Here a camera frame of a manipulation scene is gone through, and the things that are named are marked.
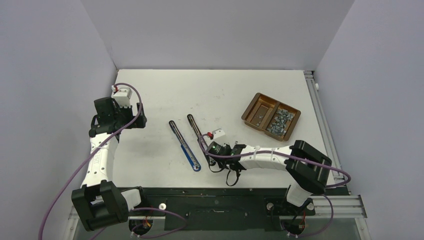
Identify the black stapler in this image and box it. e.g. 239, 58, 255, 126
187, 114, 216, 167

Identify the blue stapler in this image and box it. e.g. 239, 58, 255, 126
168, 120, 202, 172

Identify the brown plastic tray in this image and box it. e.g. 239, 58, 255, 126
241, 92, 302, 142

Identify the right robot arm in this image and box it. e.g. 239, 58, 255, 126
200, 140, 332, 214

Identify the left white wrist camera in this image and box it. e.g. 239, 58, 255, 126
111, 87, 133, 109

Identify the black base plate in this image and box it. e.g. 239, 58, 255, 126
129, 187, 316, 231

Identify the aluminium side rail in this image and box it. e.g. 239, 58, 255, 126
303, 70, 342, 169

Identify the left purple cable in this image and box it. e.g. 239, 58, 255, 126
37, 82, 188, 240

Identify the aluminium front rail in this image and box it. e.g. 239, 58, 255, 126
68, 195, 368, 220

